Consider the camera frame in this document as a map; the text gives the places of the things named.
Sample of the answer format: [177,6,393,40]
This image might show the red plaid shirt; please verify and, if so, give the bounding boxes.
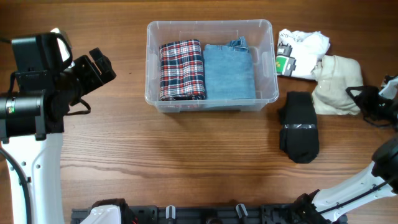
[159,39,205,101]

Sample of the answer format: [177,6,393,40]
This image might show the blue denim jeans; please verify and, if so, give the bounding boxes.
[203,36,256,100]

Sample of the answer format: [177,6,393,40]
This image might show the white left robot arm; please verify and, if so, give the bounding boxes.
[1,29,116,223]

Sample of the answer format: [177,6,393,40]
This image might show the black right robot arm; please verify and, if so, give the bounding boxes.
[290,85,397,223]

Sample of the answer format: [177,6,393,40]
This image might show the white printed t-shirt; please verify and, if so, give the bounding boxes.
[275,29,331,80]

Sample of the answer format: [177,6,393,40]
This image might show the cream sweatshirt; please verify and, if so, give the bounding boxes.
[312,55,363,115]

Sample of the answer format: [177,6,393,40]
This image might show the black garment with tape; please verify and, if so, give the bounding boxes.
[277,91,320,164]

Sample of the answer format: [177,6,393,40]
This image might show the clear plastic storage bin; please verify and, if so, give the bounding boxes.
[145,19,279,113]

